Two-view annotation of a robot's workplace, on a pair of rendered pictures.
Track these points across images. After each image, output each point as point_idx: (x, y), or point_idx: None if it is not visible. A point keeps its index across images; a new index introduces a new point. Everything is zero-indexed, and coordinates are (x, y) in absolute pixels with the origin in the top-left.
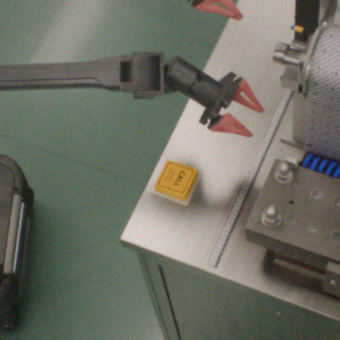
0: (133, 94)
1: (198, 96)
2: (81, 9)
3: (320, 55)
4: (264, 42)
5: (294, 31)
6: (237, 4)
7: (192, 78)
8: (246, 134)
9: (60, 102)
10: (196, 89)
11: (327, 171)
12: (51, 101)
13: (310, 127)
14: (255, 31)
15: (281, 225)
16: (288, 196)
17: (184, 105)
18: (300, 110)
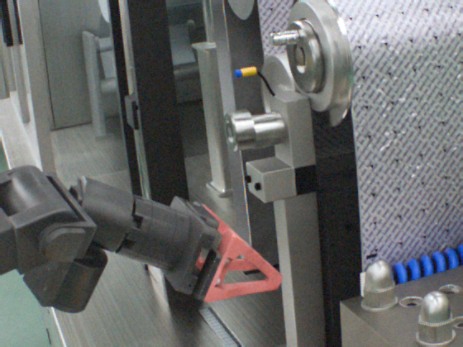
0: (43, 239)
1: (155, 225)
2: None
3: (338, 4)
4: (132, 322)
5: (166, 286)
6: (55, 312)
7: (127, 196)
8: (271, 281)
9: None
10: (146, 211)
11: (428, 268)
12: None
13: (369, 192)
14: (107, 320)
15: (460, 334)
16: (417, 311)
17: None
18: (303, 259)
